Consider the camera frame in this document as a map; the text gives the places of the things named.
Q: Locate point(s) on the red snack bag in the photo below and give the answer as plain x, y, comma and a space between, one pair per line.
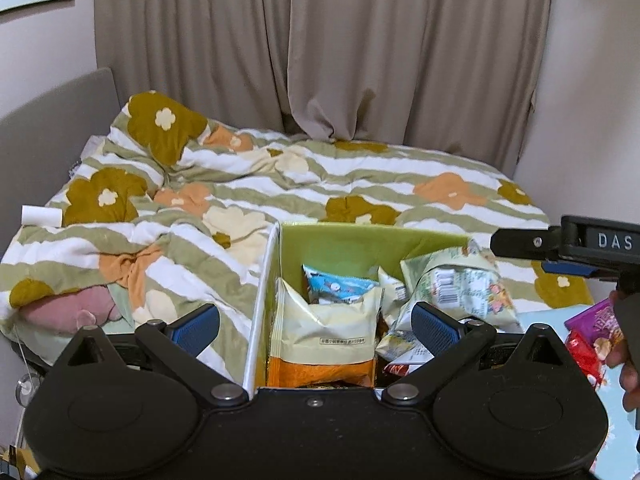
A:
585, 357

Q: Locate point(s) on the cream orange snack bag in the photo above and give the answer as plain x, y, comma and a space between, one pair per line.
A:
317, 344

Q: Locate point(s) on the person's right hand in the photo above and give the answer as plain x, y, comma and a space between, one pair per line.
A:
619, 356

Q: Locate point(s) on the yellow blue chip bag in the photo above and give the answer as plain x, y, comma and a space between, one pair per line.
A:
399, 344

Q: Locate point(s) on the purple snack bag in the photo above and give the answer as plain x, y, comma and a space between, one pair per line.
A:
597, 322

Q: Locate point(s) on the light blue floral sheet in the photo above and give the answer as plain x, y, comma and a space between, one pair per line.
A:
618, 458

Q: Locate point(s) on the green cardboard storage box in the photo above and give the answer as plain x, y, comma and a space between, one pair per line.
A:
348, 249

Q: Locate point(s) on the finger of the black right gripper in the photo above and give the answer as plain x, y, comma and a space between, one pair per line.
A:
526, 244

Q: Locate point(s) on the grey bed headboard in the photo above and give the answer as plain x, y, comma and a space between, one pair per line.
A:
41, 140

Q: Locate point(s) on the beige curtain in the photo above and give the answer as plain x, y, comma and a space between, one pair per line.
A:
457, 76

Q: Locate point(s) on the white tissue roll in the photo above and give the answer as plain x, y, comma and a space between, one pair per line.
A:
45, 217

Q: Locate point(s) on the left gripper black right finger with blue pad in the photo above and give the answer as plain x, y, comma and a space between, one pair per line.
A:
453, 344

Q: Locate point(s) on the green floral striped duvet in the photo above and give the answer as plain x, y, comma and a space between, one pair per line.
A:
175, 210

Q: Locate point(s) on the blue white snack bag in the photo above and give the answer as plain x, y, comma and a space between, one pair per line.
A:
327, 288

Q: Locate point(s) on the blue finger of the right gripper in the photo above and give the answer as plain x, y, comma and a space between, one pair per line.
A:
582, 270

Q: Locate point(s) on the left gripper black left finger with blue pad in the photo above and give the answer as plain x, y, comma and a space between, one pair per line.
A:
174, 349

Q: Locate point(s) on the pale green snack bag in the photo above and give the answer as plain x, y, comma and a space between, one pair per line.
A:
461, 281

